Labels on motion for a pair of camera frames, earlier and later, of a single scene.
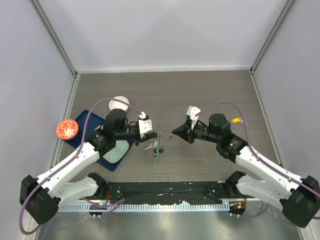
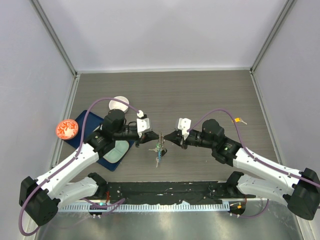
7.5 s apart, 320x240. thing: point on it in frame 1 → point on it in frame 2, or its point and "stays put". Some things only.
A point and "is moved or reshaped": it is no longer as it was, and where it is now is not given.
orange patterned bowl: x=67 y=129 stays put
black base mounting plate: x=199 y=192 stays put
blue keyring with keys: x=157 y=146 is moved or reshaped
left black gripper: x=146 y=137 stays put
